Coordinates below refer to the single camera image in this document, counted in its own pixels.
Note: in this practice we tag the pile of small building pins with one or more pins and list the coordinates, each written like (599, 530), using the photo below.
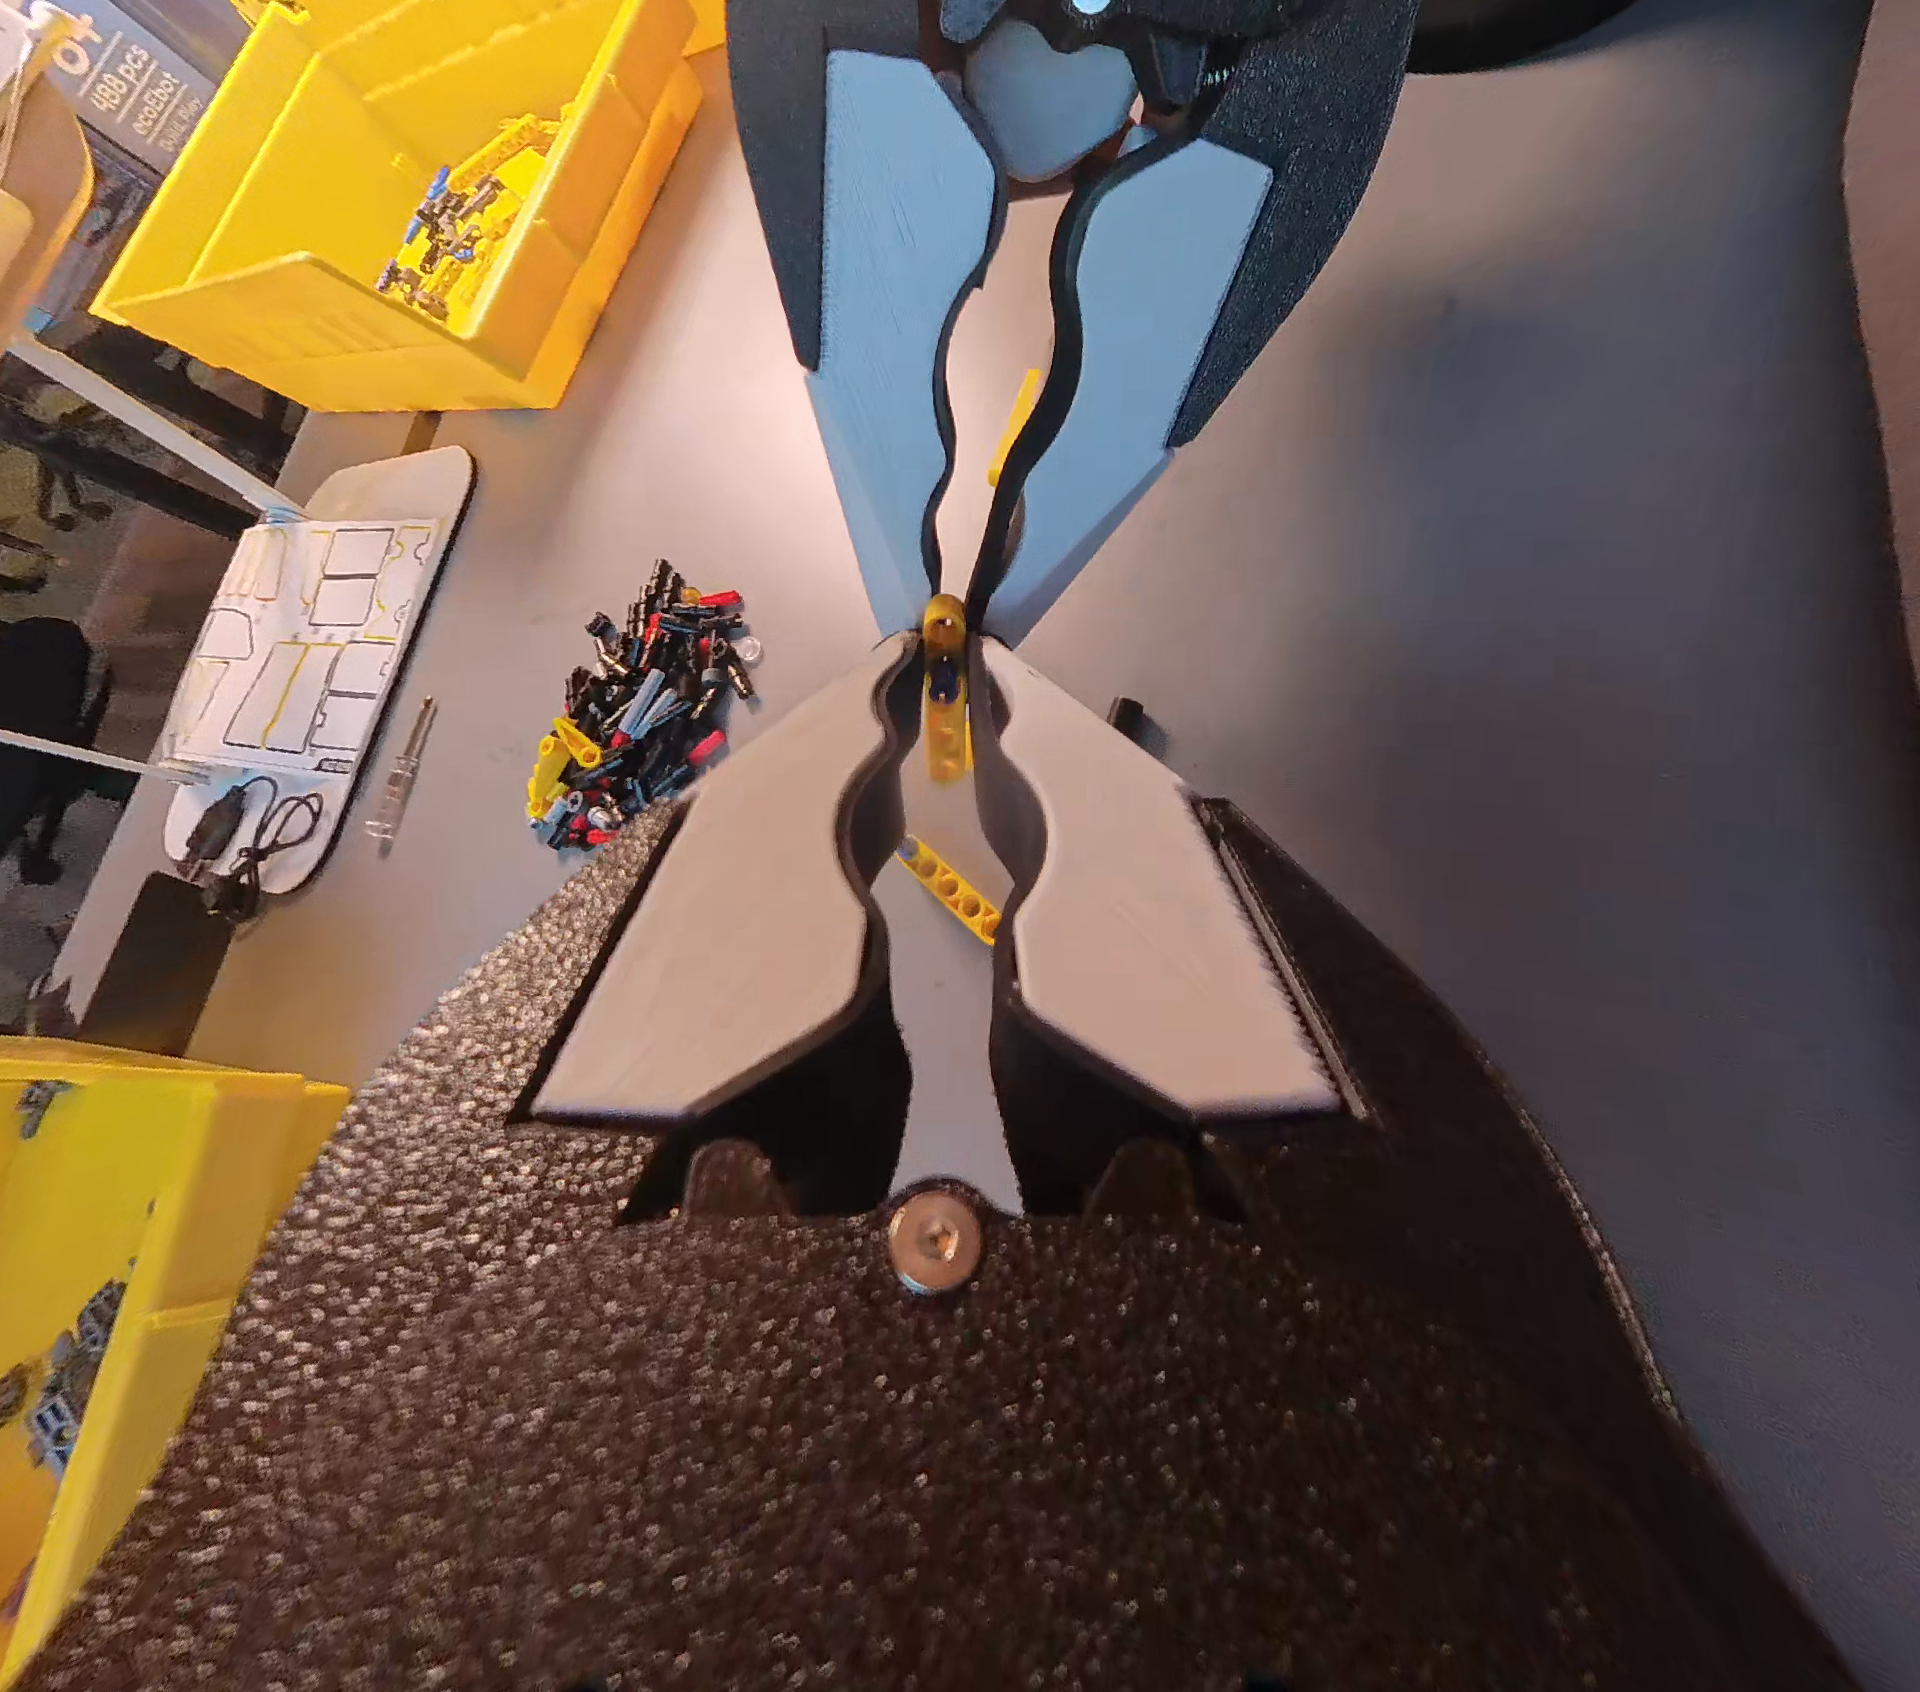
(644, 703)

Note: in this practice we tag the long yellow holed beam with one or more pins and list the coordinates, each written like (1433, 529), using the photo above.
(944, 672)

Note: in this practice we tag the person's beige sweatshirt torso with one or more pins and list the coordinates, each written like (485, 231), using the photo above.
(1886, 297)

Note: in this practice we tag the black flat pad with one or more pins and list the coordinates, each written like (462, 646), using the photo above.
(150, 965)

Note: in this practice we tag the grey desk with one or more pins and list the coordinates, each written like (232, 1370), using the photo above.
(1501, 523)

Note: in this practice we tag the heap of small black pieces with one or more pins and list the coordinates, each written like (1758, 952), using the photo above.
(60, 1400)

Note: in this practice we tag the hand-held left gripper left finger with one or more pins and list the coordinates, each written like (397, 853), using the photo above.
(721, 942)

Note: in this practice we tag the heap of yellow pieces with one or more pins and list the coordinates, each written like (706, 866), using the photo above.
(451, 207)

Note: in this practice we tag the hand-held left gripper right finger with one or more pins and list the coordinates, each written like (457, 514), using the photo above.
(1155, 957)

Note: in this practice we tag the white booklet stand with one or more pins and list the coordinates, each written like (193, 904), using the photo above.
(413, 484)

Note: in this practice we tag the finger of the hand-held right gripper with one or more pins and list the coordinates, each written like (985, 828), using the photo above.
(1155, 342)
(892, 297)

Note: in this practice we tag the short yellow holed beam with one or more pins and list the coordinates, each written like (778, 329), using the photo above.
(948, 883)

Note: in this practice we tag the black office chair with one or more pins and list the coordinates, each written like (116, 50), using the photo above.
(45, 703)

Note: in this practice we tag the sticker sheet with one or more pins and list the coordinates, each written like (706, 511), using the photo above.
(301, 642)

